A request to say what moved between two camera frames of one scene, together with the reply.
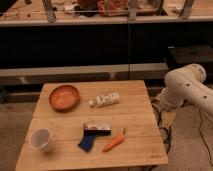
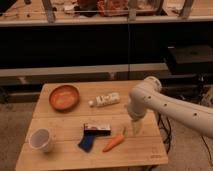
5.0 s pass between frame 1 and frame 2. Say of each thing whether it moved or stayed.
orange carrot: stayed
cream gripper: moved
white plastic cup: stayed
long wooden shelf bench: stayed
